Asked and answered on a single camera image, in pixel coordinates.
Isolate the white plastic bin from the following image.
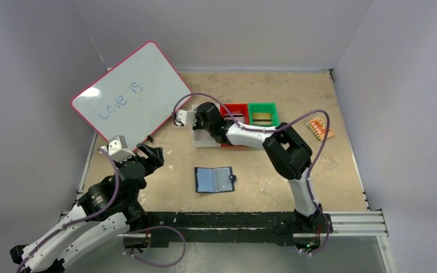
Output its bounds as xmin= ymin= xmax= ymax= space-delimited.
xmin=191 ymin=119 xmax=221 ymax=148

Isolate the red plastic bin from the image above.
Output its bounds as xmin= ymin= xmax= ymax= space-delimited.
xmin=219 ymin=104 xmax=251 ymax=148

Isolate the green plastic bin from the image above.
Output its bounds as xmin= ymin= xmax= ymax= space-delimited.
xmin=248 ymin=103 xmax=280 ymax=127

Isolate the blue leather card holder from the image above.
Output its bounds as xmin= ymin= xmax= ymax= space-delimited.
xmin=194 ymin=167 xmax=237 ymax=193

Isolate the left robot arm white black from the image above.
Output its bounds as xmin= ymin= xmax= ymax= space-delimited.
xmin=10 ymin=138 xmax=164 ymax=272

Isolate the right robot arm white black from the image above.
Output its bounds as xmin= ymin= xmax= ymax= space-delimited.
xmin=191 ymin=102 xmax=332 ymax=232

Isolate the silver credit card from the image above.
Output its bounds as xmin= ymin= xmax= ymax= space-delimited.
xmin=224 ymin=115 xmax=246 ymax=127

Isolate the gold credit card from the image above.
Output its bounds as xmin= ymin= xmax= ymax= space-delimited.
xmin=252 ymin=112 xmax=272 ymax=127

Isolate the orange card with pattern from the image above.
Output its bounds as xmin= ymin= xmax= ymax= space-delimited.
xmin=305 ymin=117 xmax=335 ymax=141

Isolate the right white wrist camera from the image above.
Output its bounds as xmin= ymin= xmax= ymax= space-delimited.
xmin=174 ymin=110 xmax=196 ymax=127

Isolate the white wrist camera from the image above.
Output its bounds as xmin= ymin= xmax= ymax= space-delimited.
xmin=174 ymin=110 xmax=196 ymax=127
xmin=105 ymin=135 xmax=135 ymax=163

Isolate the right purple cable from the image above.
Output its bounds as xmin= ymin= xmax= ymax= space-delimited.
xmin=171 ymin=92 xmax=334 ymax=258

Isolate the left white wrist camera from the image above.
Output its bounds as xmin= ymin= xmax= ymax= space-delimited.
xmin=105 ymin=135 xmax=135 ymax=163

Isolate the whiteboard with pink frame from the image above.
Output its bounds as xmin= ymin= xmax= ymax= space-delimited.
xmin=71 ymin=41 xmax=191 ymax=146

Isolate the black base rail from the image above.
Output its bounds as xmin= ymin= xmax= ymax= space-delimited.
xmin=123 ymin=212 xmax=333 ymax=252

